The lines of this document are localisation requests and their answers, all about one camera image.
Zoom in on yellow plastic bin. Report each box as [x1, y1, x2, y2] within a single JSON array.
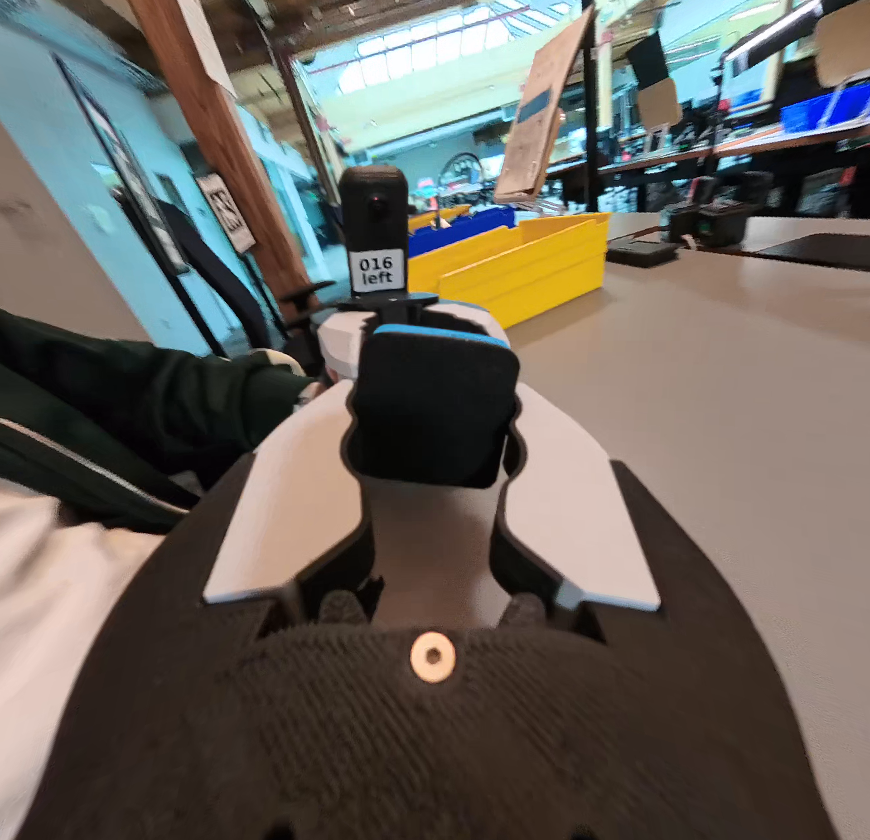
[[408, 212, 610, 329]]

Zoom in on black battery charger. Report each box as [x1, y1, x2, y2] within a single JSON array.
[[669, 204, 708, 243], [696, 201, 749, 246]]

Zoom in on person's torso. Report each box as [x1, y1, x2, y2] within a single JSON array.
[[0, 415, 205, 840]]

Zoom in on blue storage crate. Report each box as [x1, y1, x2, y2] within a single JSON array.
[[780, 96, 836, 134], [826, 81, 870, 124]]

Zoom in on small cardboard covered tablet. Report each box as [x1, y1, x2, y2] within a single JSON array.
[[638, 77, 682, 132]]

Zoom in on white paper notice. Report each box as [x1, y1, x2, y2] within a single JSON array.
[[166, 0, 239, 100]]

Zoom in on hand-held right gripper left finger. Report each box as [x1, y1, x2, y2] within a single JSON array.
[[203, 378, 378, 617]]

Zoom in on framed marker sign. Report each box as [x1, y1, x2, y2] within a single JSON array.
[[196, 173, 258, 254]]

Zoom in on black background monitor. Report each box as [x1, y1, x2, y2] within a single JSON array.
[[625, 31, 672, 92]]

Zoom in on black vertical pole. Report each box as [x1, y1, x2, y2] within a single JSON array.
[[579, 0, 602, 212]]

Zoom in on black round hoop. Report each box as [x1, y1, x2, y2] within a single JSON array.
[[438, 152, 485, 195]]

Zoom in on black desk mat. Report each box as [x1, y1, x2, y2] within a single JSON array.
[[758, 234, 870, 271]]

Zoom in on grey desk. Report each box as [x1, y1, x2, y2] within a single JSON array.
[[370, 212, 870, 840]]

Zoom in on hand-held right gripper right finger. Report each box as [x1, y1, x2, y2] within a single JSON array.
[[491, 378, 662, 623]]

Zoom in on wooden pillar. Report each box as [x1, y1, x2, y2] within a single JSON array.
[[112, 0, 314, 300]]

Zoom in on person's left forearm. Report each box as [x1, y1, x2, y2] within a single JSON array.
[[0, 310, 324, 488]]

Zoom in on blue plastic bin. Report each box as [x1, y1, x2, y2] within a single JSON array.
[[408, 206, 515, 256]]

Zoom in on long wooden workbench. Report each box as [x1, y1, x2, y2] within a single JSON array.
[[547, 123, 870, 212]]

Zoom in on blue black whiteboard eraser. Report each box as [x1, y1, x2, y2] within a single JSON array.
[[347, 323, 521, 489]]

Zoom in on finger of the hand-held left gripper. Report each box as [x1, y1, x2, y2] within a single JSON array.
[[420, 301, 512, 352], [316, 310, 376, 382]]

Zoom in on black flat device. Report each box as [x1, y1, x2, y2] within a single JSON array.
[[607, 240, 679, 268]]

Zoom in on cardboard panel on stand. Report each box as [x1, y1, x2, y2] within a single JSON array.
[[495, 5, 595, 205]]

